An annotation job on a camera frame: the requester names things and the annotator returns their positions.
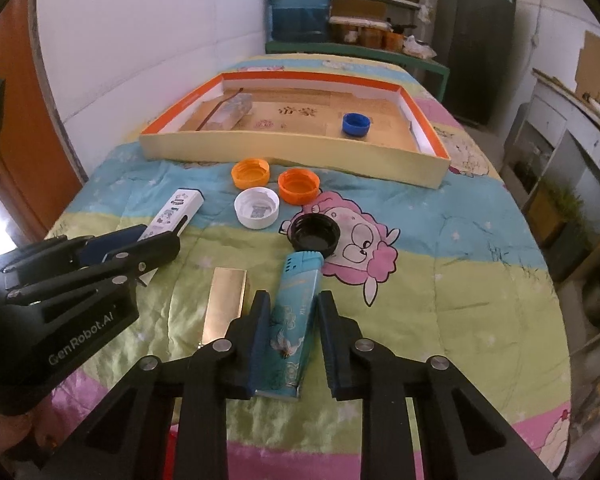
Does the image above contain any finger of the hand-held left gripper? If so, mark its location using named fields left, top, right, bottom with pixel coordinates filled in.
left=0, top=224, right=148, bottom=281
left=6, top=231, right=182, bottom=311

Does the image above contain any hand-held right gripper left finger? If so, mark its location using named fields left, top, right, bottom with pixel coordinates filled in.
left=55, top=290, right=272, bottom=480

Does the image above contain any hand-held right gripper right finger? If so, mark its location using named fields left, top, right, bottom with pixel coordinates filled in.
left=315, top=290, right=556, bottom=480

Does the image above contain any teal floral lighter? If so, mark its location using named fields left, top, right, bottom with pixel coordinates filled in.
left=252, top=251, right=326, bottom=401

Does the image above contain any white cartoon print lighter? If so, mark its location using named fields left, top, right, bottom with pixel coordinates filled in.
left=134, top=189, right=204, bottom=288

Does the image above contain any black bottle cap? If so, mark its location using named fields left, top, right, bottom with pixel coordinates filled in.
left=286, top=213, right=342, bottom=257

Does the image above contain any white bottle cap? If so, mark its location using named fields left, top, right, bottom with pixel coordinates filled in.
left=234, top=187, right=281, bottom=231

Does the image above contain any red-orange bottle cap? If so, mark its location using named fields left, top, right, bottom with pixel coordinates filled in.
left=278, top=168, right=321, bottom=206

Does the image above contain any orange-rimmed cardboard box tray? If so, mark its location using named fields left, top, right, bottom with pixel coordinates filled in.
left=139, top=71, right=452, bottom=190

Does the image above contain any gold lighter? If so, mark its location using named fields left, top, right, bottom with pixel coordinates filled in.
left=197, top=267, right=251, bottom=351

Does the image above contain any light orange bottle cap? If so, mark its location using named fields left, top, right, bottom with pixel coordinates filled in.
left=230, top=158, right=271, bottom=191

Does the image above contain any orange wooden door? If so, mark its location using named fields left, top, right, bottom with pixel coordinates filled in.
left=0, top=0, right=85, bottom=243

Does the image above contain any cartoon printed blanket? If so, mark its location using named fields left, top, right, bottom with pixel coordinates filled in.
left=45, top=54, right=574, bottom=480

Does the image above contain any silver patterned lighter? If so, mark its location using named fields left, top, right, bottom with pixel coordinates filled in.
left=200, top=97, right=255, bottom=131

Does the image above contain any blue bottle cap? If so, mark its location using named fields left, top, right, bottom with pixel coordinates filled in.
left=341, top=113, right=372, bottom=139

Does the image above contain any blue water jug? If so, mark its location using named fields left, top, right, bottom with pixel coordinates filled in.
left=265, top=0, right=334, bottom=44

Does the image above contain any white plastic bag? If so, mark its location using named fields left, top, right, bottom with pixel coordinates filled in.
left=404, top=37, right=437, bottom=59

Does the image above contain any grey cabinet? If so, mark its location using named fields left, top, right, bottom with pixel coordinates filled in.
left=500, top=70, right=600, bottom=286

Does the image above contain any brown cardboard box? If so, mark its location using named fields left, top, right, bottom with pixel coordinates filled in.
left=331, top=0, right=388, bottom=21

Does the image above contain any dark grey refrigerator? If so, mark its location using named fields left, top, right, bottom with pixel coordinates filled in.
left=432, top=0, right=517, bottom=127

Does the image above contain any cardboard sheet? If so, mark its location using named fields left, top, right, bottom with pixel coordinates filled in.
left=574, top=30, right=600, bottom=97

